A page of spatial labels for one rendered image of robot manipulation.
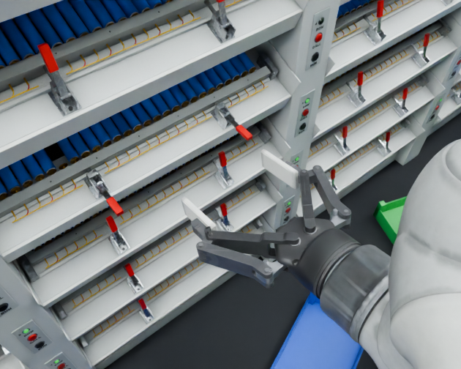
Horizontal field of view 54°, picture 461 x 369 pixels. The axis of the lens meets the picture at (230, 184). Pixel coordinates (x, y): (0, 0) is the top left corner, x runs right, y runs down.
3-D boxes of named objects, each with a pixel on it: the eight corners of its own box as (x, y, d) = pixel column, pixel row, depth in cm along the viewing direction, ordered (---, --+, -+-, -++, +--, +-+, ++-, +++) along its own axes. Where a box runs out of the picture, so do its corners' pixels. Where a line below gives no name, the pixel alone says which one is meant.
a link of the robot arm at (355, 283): (410, 307, 49) (367, 274, 53) (424, 256, 43) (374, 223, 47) (354, 359, 46) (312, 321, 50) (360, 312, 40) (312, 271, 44)
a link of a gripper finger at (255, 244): (300, 252, 54) (299, 262, 53) (210, 246, 56) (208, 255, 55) (299, 231, 51) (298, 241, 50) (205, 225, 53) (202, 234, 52)
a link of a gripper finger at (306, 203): (303, 228, 51) (315, 228, 51) (298, 165, 59) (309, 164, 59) (304, 250, 54) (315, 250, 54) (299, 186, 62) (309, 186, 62)
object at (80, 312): (271, 208, 126) (288, 192, 113) (72, 342, 103) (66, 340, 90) (230, 150, 129) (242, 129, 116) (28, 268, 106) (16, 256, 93)
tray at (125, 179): (285, 106, 96) (301, 82, 87) (8, 263, 73) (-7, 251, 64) (230, 35, 99) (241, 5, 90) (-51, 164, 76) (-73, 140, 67)
